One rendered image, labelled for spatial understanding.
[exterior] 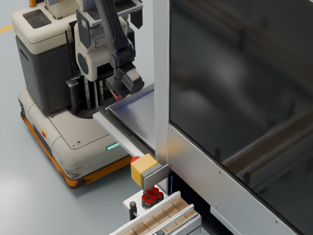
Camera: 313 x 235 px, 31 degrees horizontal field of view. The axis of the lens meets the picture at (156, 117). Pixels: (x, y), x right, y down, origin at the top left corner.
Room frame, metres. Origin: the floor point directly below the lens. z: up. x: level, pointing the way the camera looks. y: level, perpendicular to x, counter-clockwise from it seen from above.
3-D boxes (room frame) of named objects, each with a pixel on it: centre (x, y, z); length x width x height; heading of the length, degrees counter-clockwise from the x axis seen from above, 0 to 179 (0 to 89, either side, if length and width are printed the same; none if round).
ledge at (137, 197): (1.13, 0.02, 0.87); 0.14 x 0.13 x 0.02; 38
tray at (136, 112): (1.50, -0.03, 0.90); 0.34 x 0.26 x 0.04; 38
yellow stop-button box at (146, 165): (1.17, 0.03, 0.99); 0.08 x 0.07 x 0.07; 38
